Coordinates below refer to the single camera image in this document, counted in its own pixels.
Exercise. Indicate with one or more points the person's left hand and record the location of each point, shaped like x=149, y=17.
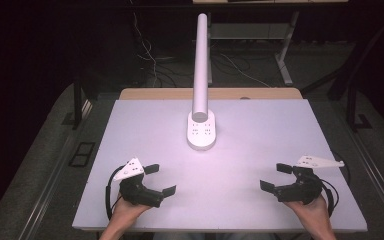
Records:
x=125, y=210

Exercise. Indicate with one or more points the grey metal frame desk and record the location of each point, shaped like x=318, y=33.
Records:
x=281, y=53

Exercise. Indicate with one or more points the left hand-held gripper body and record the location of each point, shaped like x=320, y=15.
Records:
x=136, y=191

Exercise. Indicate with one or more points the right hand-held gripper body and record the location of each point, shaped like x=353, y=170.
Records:
x=301, y=190

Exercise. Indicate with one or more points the black metal stand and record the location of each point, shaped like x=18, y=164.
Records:
x=77, y=103
x=351, y=106

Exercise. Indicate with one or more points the person's right hand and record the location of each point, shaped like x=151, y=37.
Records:
x=313, y=213

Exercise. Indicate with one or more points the white desk lamp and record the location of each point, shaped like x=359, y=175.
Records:
x=200, y=66

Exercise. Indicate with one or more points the wooden table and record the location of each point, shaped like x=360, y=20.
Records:
x=256, y=93

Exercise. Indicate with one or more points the black floor socket frame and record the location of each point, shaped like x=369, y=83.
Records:
x=82, y=154

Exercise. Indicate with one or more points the white table board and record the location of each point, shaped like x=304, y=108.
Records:
x=240, y=186

